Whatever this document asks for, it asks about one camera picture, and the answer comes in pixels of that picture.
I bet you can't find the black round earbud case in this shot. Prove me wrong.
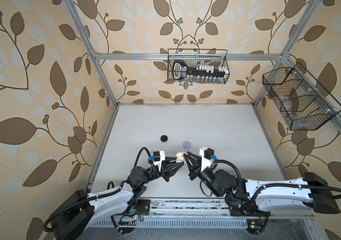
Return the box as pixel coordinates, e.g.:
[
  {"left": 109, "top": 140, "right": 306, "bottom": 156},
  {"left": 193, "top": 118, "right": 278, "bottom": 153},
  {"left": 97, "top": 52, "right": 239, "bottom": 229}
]
[{"left": 160, "top": 135, "right": 168, "bottom": 142}]

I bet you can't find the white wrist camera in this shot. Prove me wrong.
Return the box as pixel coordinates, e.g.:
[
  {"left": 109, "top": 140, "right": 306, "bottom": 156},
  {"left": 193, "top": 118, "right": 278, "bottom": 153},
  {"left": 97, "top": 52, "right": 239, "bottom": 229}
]
[
  {"left": 199, "top": 147, "right": 217, "bottom": 172},
  {"left": 148, "top": 151, "right": 165, "bottom": 171}
]

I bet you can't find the wall wire basket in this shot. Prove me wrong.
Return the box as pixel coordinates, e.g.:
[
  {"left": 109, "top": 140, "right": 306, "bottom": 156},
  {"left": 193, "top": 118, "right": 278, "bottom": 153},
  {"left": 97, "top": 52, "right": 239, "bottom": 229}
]
[
  {"left": 167, "top": 48, "right": 230, "bottom": 85},
  {"left": 262, "top": 63, "right": 341, "bottom": 131}
]

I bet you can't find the back wall wire basket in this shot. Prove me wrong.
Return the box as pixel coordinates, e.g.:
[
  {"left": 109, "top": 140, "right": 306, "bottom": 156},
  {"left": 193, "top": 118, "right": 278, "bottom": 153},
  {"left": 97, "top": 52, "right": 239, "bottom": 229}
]
[{"left": 167, "top": 48, "right": 230, "bottom": 85}]

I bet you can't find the purple round earbud case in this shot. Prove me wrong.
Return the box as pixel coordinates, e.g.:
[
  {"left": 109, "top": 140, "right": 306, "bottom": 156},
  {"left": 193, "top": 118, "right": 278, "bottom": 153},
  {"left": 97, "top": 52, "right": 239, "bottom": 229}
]
[{"left": 183, "top": 141, "right": 191, "bottom": 149}]

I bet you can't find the right wall wire basket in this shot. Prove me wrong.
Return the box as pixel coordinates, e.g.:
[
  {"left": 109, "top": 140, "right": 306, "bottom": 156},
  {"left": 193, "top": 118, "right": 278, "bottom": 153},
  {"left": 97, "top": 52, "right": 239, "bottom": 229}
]
[{"left": 262, "top": 63, "right": 341, "bottom": 131}]

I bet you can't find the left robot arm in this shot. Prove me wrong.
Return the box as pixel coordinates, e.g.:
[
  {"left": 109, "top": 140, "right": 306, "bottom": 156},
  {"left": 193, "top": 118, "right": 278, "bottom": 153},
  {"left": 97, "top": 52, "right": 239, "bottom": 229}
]
[{"left": 42, "top": 147, "right": 185, "bottom": 240}]

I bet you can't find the beige earbud case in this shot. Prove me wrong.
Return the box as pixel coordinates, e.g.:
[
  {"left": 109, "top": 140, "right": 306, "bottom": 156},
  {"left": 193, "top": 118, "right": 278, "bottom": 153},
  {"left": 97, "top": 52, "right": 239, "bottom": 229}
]
[{"left": 176, "top": 152, "right": 186, "bottom": 163}]

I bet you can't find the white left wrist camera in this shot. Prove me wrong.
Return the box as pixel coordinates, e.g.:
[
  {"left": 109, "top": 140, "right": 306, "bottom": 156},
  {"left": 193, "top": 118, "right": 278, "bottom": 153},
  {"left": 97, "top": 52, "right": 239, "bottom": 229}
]
[{"left": 148, "top": 151, "right": 165, "bottom": 171}]

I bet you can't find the black tool in basket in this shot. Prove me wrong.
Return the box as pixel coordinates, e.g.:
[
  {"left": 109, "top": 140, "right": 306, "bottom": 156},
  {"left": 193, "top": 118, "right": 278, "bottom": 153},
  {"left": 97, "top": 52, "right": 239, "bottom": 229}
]
[{"left": 171, "top": 60, "right": 230, "bottom": 81}]

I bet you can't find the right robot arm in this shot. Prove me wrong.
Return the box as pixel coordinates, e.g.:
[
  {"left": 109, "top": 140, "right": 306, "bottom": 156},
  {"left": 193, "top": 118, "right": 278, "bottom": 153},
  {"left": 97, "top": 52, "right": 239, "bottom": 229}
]
[{"left": 177, "top": 149, "right": 341, "bottom": 214}]

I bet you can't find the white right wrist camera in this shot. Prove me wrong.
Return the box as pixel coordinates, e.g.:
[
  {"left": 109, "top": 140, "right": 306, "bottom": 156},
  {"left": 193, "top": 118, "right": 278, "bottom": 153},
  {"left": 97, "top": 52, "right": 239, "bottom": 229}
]
[{"left": 199, "top": 147, "right": 217, "bottom": 172}]

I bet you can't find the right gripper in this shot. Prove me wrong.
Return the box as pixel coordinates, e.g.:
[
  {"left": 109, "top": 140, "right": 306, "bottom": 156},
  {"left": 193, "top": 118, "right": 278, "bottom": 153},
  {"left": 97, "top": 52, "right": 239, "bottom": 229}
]
[{"left": 185, "top": 152, "right": 221, "bottom": 199}]

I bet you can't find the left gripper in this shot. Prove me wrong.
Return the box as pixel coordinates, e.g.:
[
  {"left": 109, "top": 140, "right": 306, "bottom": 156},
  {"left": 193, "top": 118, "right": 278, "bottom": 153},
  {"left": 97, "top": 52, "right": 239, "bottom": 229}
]
[{"left": 140, "top": 158, "right": 182, "bottom": 187}]

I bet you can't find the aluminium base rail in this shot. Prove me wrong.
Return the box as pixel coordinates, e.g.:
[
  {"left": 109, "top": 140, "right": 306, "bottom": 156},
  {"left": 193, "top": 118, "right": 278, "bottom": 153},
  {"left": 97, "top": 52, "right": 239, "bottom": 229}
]
[{"left": 68, "top": 197, "right": 315, "bottom": 220}]

